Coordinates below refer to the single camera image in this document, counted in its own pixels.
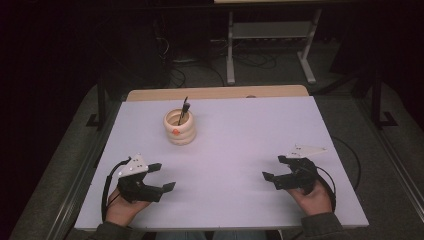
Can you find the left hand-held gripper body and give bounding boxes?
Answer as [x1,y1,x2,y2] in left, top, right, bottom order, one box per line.
[116,153,164,203]

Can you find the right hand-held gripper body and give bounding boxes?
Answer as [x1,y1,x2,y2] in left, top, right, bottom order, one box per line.
[273,144,328,196]

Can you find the cream ribbed holder cup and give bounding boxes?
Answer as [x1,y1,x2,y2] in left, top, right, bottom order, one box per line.
[162,108,197,146]

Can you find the thin black pencil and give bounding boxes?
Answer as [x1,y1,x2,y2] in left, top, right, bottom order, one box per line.
[178,96,189,126]

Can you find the person's left hand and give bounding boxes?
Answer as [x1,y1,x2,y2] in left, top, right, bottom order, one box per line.
[105,188,151,228]

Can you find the person's right hand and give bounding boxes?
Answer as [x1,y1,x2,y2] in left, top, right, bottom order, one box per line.
[287,181,334,217]

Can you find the white board sheet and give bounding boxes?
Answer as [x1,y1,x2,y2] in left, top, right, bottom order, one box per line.
[73,95,370,231]

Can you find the black metal stand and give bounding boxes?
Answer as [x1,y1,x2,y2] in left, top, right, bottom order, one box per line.
[369,68,399,131]
[85,74,108,131]

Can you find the wooden table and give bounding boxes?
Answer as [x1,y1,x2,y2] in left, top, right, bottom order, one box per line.
[125,84,310,103]

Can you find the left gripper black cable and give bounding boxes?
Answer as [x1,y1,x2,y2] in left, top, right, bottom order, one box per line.
[100,156,132,223]

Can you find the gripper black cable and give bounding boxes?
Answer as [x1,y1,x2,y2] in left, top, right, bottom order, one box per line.
[100,156,132,223]
[314,136,362,213]

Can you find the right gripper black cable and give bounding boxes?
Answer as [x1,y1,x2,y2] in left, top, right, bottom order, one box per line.
[314,136,362,213]

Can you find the aluminium frame rail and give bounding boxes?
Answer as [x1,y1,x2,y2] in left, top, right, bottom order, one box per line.
[46,99,123,240]
[353,98,424,214]

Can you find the black floor cables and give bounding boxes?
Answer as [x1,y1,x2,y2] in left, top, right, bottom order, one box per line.
[156,36,278,88]

